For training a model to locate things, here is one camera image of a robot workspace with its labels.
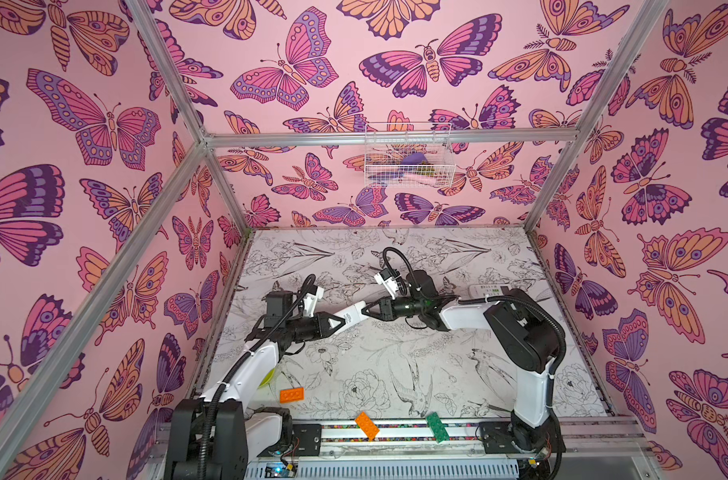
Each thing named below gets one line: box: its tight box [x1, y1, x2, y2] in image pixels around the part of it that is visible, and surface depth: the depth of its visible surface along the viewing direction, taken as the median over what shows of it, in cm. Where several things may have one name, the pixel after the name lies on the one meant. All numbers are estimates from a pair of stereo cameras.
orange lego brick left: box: [279, 387, 305, 403], surface depth 83 cm
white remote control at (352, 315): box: [333, 301, 369, 334], surface depth 86 cm
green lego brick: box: [426, 412, 451, 443], surface depth 76 cm
